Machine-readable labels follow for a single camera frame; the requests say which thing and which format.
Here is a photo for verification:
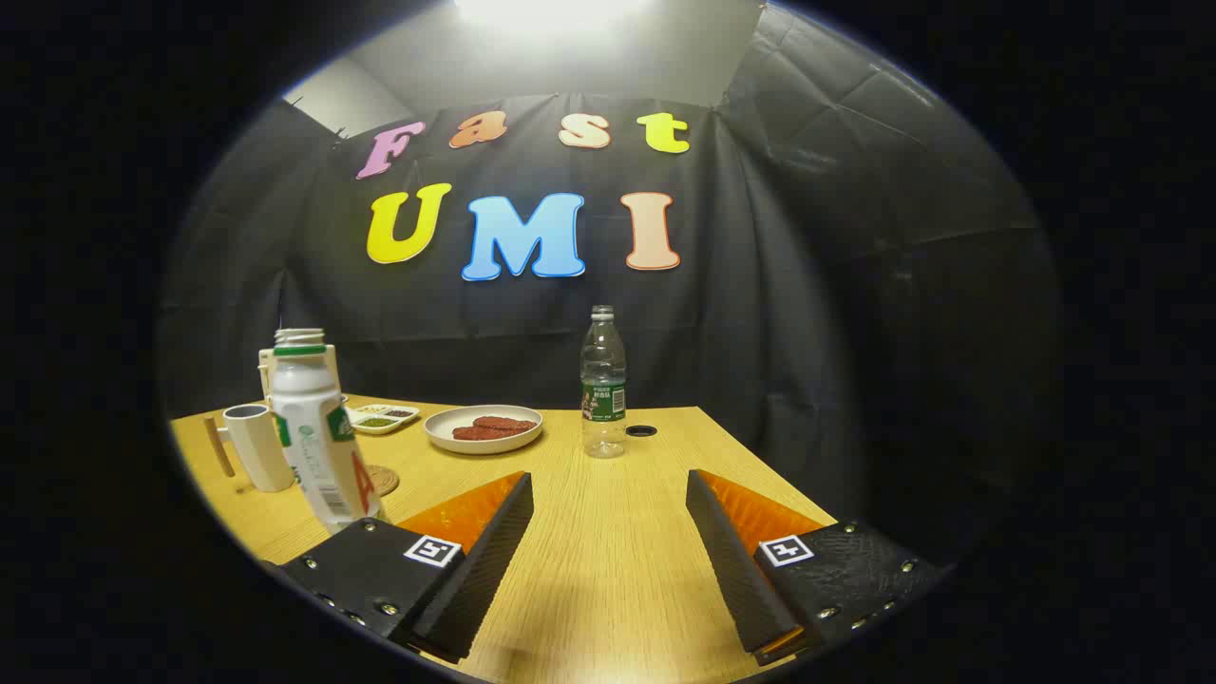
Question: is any cream toaster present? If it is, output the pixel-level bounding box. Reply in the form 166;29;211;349
258;345;341;400

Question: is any white divided condiment dish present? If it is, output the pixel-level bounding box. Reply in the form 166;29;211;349
348;403;421;436

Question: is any white cup with wooden handle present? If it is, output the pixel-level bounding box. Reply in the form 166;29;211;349
204;404;297;493

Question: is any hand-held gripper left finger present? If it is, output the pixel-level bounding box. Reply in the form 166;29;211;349
275;470;535;664

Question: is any white juice bottle green label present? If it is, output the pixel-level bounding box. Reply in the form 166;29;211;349
271;329;386;533

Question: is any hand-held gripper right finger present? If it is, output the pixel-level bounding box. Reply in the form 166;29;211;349
685;468;951;666

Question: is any wooden table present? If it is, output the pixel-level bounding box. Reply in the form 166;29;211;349
169;394;842;684

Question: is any bright ceiling light panel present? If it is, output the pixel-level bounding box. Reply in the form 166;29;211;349
454;0;656;34

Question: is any round white plate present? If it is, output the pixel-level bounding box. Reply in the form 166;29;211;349
424;405;544;456

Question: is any clear plastic water bottle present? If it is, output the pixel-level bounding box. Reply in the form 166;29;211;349
580;305;628;460

